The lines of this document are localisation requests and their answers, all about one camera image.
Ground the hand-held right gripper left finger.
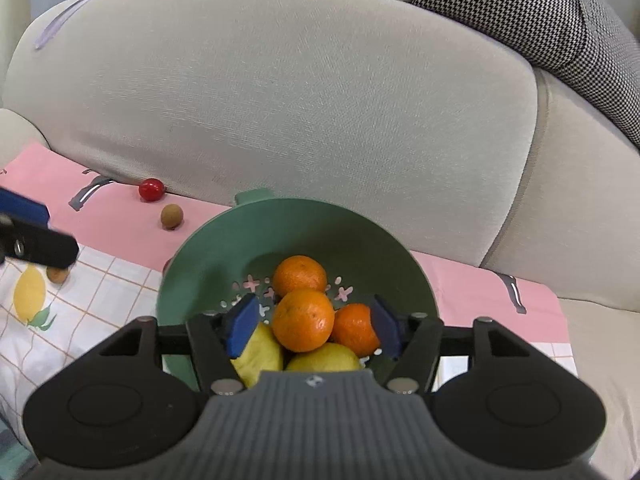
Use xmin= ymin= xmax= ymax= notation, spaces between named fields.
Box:
xmin=100 ymin=292 xmax=263 ymax=396

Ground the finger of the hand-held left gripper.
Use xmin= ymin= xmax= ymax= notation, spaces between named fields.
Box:
xmin=0 ymin=188 xmax=51 ymax=231
xmin=0 ymin=215 xmax=81 ymax=269

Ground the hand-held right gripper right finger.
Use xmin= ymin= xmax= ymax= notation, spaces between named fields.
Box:
xmin=370 ymin=294 xmax=531 ymax=395

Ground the orange mandarin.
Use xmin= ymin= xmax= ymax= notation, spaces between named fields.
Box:
xmin=330 ymin=302 xmax=383 ymax=358
xmin=271 ymin=287 xmax=336 ymax=353
xmin=272 ymin=255 xmax=328 ymax=298

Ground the yellow-green pear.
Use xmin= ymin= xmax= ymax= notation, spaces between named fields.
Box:
xmin=230 ymin=321 xmax=285 ymax=389
xmin=285 ymin=342 xmax=362 ymax=373

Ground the green plastic colander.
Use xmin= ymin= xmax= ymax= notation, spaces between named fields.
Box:
xmin=155 ymin=187 xmax=443 ymax=393

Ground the lemon print checked cloth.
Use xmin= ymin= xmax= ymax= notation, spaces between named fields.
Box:
xmin=0 ymin=141 xmax=578 ymax=466

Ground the red cherry tomato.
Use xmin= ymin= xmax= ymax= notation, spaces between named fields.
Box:
xmin=138 ymin=178 xmax=165 ymax=203

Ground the lavender ribbon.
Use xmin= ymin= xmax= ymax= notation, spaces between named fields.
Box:
xmin=34 ymin=0 xmax=108 ymax=51

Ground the teal striped cloth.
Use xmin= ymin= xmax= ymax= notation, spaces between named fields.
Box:
xmin=0 ymin=412 xmax=38 ymax=471

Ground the beige sofa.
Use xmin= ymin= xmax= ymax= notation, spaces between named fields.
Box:
xmin=0 ymin=0 xmax=640 ymax=480

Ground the houndstooth cushion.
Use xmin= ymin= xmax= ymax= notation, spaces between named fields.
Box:
xmin=410 ymin=0 xmax=640 ymax=153

